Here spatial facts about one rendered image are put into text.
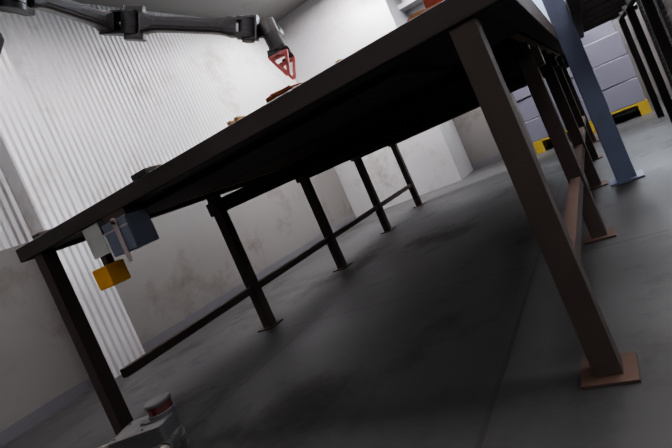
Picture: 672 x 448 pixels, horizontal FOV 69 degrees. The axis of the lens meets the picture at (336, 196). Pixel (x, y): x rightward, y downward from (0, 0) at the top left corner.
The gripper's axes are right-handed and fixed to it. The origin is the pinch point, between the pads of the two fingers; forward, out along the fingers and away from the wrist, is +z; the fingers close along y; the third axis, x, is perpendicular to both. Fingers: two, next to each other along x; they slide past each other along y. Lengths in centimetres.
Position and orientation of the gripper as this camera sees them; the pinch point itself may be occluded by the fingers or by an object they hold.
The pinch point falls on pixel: (290, 74)
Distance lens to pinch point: 169.8
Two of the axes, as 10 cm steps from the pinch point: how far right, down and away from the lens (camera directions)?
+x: -9.0, 4.1, 1.5
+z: 4.2, 9.1, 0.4
